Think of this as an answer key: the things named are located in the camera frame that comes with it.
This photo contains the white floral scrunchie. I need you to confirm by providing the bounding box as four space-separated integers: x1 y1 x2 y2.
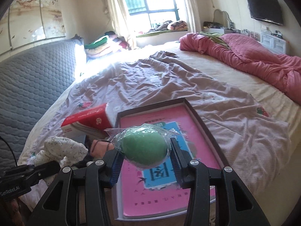
33 136 89 186

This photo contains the green sponge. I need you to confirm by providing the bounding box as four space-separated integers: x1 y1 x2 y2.
105 124 180 169

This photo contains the pink rolled towel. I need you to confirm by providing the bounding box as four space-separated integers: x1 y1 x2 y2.
90 140 114 158

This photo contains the dark shallow tray box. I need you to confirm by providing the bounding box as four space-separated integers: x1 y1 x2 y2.
112 97 230 221

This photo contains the red white tissue box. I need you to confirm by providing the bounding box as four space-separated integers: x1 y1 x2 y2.
61 103 114 138

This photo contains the pink Chinese workbook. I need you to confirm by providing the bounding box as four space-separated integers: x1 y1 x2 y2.
119 105 222 218

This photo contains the lilac wrinkled bed sheet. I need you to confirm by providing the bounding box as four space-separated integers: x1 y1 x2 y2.
18 51 294 194

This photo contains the grey quilted headboard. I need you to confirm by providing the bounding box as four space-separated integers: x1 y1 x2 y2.
1 35 86 170

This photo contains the stack of folded blankets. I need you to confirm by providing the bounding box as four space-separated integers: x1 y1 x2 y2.
84 31 130 59

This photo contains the pink quilted comforter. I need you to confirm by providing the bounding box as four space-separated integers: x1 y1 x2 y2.
180 33 300 104

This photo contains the white drawer cabinet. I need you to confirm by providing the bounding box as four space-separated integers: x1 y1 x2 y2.
260 33 289 55

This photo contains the bedding pile on windowsill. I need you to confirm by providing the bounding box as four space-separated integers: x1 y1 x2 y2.
148 21 188 33

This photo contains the cream window curtain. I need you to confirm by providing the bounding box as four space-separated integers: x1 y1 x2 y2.
107 0 137 50

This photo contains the vanity mirror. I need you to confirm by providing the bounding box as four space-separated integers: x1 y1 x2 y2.
213 9 235 29

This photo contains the black cable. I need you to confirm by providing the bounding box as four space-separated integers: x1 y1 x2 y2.
0 136 18 167

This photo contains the floral wall painting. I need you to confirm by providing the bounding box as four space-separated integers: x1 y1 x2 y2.
1 0 66 54

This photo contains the black wall television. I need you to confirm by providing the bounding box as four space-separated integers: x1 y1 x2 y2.
247 0 284 26

